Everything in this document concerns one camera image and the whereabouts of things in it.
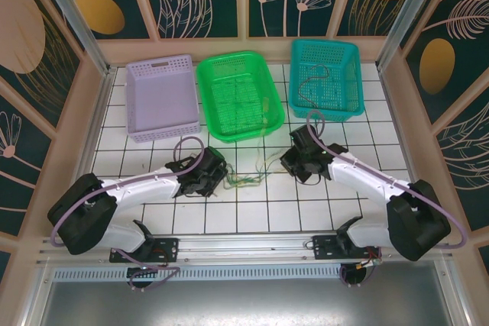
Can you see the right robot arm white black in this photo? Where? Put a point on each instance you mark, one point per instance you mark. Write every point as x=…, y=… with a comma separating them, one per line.
x=359, y=181

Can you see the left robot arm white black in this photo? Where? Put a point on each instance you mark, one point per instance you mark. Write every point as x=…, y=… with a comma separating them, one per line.
x=145, y=193

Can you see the teal plastic basket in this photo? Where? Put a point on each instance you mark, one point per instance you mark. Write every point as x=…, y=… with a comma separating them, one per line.
x=344, y=85

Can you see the lilac plastic basket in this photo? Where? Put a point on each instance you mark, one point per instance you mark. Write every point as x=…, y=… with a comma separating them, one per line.
x=160, y=104

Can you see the green plastic basket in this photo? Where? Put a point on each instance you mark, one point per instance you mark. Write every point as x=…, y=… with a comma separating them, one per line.
x=237, y=89

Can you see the brushed metal sheet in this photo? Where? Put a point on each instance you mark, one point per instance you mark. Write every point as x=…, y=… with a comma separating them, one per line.
x=244, y=303

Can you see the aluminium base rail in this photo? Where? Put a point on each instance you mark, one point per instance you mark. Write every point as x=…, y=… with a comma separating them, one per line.
x=244, y=246

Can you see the aluminium side rail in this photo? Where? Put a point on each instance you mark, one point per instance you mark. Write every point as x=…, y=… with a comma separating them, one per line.
x=100, y=112
x=389, y=93

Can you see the aluminium frame post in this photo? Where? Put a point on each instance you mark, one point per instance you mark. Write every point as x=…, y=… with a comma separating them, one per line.
x=72, y=9
x=412, y=9

